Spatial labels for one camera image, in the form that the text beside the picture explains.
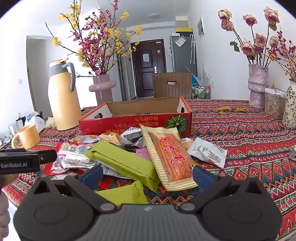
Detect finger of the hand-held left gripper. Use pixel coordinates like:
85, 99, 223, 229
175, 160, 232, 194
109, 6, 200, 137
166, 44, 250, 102
37, 149, 57, 164

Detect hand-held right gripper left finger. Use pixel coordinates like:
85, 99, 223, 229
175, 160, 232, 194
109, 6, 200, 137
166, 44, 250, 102
29, 165, 118, 214

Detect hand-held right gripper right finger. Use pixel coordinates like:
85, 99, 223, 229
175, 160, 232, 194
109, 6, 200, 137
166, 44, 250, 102
178, 165, 266, 214

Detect red printed snack packet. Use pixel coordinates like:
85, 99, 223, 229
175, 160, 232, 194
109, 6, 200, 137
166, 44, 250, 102
44, 142, 97, 175

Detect white cracker snack packet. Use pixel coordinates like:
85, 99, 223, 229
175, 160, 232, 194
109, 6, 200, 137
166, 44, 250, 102
187, 137, 228, 168

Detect green snack packet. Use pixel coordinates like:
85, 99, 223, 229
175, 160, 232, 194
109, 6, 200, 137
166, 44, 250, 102
95, 180, 149, 210
84, 140, 160, 192

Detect striped orange snack packet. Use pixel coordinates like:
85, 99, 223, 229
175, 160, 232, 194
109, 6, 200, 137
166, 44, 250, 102
140, 124, 198, 192

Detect clear cracker snack packet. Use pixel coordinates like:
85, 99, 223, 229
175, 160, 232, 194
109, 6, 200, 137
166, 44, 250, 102
69, 134, 98, 144
97, 131, 122, 145

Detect white grey snack packet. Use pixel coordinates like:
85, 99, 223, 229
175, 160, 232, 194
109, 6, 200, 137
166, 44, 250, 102
120, 127, 146, 148

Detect red cardboard box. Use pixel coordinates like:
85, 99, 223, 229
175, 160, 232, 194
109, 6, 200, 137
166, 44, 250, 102
79, 96, 193, 138

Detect yellow mug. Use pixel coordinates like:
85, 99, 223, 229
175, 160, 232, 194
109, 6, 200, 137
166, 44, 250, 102
11, 124, 41, 149

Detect white plastic bag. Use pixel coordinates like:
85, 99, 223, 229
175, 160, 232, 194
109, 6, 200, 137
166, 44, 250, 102
24, 111, 48, 132

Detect yellow thermos jug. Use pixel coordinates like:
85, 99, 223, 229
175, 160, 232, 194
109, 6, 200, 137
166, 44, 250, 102
48, 58, 83, 131

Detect fallen yellow petals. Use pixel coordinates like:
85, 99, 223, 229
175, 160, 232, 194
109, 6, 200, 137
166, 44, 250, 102
216, 106, 247, 114

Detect pink glass vase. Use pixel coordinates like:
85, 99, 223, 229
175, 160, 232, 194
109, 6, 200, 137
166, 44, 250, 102
89, 74, 116, 106

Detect small storage cart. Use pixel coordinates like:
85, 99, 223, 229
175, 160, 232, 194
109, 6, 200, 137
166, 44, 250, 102
192, 83, 211, 100

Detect clear seed jar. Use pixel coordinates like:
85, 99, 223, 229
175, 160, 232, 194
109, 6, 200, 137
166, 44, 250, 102
264, 88, 287, 120

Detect wooden chair back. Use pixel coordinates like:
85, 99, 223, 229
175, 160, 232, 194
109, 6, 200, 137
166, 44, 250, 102
152, 72, 192, 99

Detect textured pink vase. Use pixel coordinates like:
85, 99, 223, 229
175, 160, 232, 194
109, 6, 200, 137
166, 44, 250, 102
247, 64, 269, 109

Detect floral ceramic vase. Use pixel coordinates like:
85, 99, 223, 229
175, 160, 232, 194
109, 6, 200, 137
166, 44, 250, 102
282, 79, 296, 129

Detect dark brown door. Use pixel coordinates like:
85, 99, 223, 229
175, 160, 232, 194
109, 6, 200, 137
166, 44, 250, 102
131, 40, 167, 98

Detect pink yellow blossom branches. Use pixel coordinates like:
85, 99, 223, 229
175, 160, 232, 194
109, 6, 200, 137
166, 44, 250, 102
45, 0, 144, 77

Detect grey refrigerator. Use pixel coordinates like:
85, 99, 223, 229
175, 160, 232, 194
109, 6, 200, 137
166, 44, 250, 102
170, 32, 197, 77

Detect folded white umbrella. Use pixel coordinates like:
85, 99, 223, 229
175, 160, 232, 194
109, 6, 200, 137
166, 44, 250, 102
190, 35, 196, 64

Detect dried pink roses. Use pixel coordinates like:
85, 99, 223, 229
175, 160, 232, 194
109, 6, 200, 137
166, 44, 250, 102
217, 7, 281, 66

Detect yellow red berry branches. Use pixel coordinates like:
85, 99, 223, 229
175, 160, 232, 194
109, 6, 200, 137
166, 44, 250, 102
268, 30, 296, 81

